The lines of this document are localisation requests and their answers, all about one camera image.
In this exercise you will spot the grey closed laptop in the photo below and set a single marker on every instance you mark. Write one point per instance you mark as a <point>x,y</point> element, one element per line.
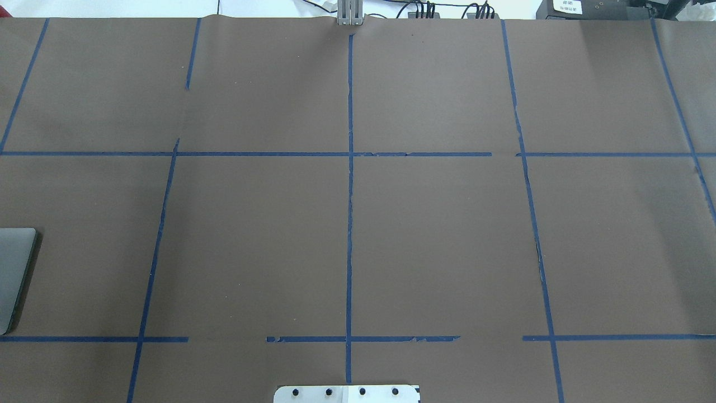
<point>17,249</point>

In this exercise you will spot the brown paper table cover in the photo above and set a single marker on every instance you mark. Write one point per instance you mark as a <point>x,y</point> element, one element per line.
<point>498,211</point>

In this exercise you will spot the black box device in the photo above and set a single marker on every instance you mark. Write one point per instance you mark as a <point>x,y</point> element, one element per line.
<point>591,10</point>

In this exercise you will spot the aluminium frame post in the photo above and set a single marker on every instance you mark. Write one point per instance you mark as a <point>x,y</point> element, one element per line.
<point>350,12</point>

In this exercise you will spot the white pedestal column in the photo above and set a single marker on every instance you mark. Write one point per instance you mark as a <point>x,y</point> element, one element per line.
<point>348,393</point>

